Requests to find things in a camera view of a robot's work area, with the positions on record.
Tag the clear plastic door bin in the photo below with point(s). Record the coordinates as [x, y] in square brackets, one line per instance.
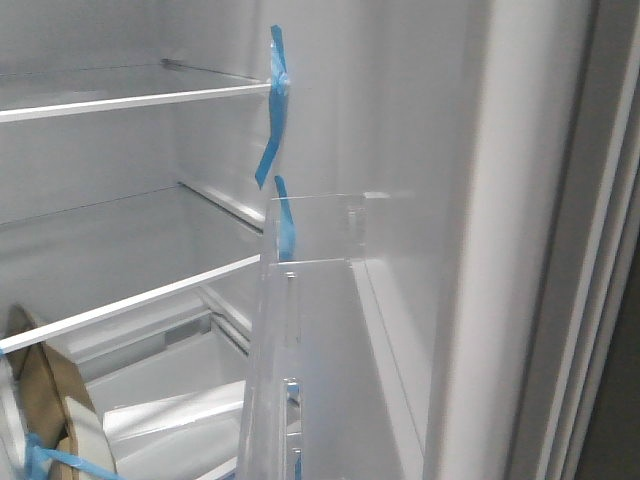
[324, 398]

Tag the clear crisper drawer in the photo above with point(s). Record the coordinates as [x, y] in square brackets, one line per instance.
[171, 403]

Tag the blue tape strip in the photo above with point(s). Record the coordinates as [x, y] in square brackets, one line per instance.
[287, 237]
[278, 104]

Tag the glass fridge shelf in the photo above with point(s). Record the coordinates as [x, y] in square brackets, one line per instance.
[70, 92]
[65, 263]

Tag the white fridge cabinet interior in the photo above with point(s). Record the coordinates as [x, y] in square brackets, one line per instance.
[209, 146]

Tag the brown and white tape roll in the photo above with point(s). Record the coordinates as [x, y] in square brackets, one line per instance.
[43, 392]

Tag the upper blue tape strip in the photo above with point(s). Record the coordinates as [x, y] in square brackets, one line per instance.
[278, 104]

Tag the lower glass fridge shelf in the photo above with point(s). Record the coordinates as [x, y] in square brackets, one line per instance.
[65, 263]

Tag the white fridge door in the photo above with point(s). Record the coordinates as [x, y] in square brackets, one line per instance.
[498, 145]

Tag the lower blue tape strip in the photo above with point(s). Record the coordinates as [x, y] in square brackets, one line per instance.
[287, 237]

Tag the upper glass fridge shelf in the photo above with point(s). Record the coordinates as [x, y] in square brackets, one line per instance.
[70, 92]

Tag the blue tape on roll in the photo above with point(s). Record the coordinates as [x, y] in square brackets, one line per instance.
[36, 455]

